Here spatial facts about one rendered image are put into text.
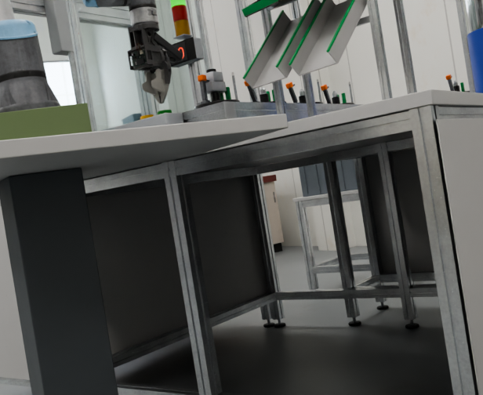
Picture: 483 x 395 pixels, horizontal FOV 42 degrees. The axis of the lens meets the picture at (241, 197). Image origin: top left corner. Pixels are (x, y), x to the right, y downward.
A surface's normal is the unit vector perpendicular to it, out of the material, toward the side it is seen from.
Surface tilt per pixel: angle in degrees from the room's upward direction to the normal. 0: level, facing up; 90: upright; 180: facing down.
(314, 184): 90
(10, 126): 90
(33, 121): 90
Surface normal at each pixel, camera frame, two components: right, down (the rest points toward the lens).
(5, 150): 0.49, -0.07
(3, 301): -0.61, 0.11
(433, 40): -0.86, 0.15
